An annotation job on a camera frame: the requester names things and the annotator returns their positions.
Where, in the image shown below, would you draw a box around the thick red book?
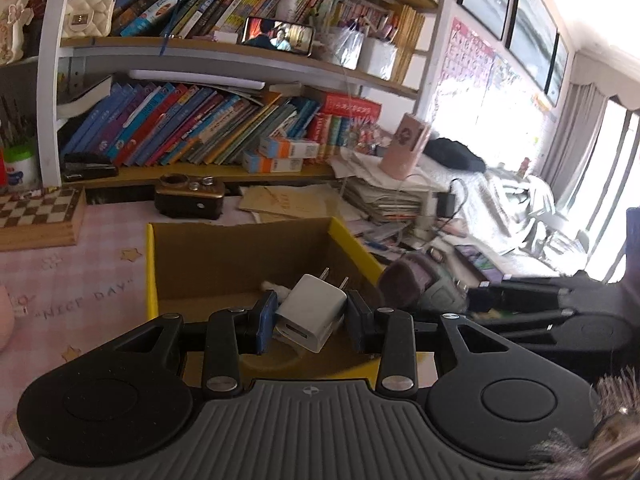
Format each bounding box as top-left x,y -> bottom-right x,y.
320,91 -> 383,116

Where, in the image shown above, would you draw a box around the grey curtain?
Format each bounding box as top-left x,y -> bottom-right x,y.
542,50 -> 640,281

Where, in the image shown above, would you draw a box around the row of mixed paperback books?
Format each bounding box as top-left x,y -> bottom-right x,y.
110,0 -> 426,86

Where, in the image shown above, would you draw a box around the white grey blanket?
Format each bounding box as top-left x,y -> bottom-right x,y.
425,160 -> 626,281

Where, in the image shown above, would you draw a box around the white wooden bookshelf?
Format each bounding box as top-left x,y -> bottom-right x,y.
35,0 -> 441,191

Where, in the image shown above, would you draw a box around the row of blue picture books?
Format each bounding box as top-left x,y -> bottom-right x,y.
57,77 -> 383,168

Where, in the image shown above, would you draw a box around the pink wall poster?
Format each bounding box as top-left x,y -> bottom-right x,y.
432,17 -> 501,126

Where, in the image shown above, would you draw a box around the clear plastic bag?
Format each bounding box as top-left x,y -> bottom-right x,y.
320,27 -> 366,71

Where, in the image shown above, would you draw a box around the stack of papers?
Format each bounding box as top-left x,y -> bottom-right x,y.
330,150 -> 441,226

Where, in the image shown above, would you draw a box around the black hat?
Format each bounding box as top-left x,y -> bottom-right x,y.
427,137 -> 487,172

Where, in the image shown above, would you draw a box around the black stapler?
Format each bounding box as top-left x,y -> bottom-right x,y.
62,152 -> 120,183

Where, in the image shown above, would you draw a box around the beige paper envelope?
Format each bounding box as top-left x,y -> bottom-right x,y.
237,183 -> 341,223

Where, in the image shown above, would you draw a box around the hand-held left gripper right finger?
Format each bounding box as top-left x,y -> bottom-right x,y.
346,289 -> 551,397

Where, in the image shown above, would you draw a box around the wooden chessboard box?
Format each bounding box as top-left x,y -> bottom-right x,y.
0,186 -> 86,251

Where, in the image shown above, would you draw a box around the black smartphone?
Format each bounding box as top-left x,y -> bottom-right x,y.
241,16 -> 316,57

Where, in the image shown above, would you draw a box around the yellow cardboard box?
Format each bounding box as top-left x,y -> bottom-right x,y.
145,217 -> 437,382

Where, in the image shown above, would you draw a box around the pink pig figurine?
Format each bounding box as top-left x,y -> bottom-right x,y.
0,0 -> 33,66

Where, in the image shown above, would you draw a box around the thick black cover book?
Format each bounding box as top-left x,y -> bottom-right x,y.
57,75 -> 113,116

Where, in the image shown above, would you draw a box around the white power strip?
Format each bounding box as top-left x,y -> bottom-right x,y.
412,195 -> 441,238

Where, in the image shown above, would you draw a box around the pink plush pig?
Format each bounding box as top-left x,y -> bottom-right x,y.
0,285 -> 13,351

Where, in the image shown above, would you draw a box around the white jar green lid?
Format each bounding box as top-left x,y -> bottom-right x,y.
0,142 -> 40,192

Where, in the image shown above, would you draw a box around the pink checkered desktop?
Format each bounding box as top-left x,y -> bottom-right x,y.
0,192 -> 361,480

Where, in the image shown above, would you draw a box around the fuzzy grey sleeve cuff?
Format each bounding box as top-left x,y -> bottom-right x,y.
527,367 -> 640,480

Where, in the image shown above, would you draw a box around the orange white small box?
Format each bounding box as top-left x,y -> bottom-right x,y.
242,152 -> 306,173
258,136 -> 321,159

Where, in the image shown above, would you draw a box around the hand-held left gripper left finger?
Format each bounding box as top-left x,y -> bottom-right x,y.
65,290 -> 279,396

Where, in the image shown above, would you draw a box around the white quilted handbag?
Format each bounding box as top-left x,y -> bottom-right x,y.
61,0 -> 116,38

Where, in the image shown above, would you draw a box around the white desk cup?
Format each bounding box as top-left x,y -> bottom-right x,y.
360,37 -> 398,81

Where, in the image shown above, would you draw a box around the white usb charger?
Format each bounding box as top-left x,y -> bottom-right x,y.
274,267 -> 349,354

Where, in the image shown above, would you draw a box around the fuzzy brown pompom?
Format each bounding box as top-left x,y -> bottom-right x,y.
377,254 -> 438,308

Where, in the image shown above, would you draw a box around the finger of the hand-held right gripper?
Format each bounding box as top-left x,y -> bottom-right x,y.
467,282 -> 563,313
475,310 -> 576,334

